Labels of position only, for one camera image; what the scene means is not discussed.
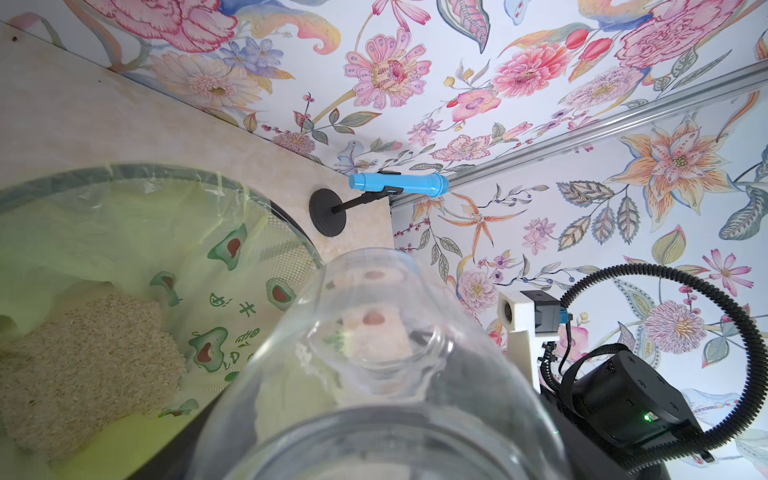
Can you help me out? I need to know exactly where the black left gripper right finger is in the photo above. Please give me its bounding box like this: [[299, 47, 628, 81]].
[[539, 389, 631, 480]]

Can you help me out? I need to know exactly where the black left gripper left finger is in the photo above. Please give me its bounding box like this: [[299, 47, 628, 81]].
[[127, 395, 221, 480]]

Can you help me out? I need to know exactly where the jar brown lid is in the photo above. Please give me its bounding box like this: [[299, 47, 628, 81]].
[[187, 248, 572, 479]]

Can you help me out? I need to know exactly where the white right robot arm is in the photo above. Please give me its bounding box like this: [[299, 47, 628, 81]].
[[538, 264, 767, 473]]

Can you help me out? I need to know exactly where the rice pile in bin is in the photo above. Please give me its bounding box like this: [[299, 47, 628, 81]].
[[1, 294, 186, 461]]

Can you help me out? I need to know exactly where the green plastic bin liner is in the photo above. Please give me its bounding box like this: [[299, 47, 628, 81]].
[[1, 164, 323, 479]]

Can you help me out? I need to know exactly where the black mesh waste bin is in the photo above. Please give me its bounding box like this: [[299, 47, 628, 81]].
[[1, 163, 322, 273]]

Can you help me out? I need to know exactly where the blue toy microphone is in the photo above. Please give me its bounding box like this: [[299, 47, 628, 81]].
[[349, 173, 450, 198]]

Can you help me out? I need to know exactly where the aluminium corner post right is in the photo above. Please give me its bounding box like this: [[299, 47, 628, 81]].
[[389, 59, 768, 208]]

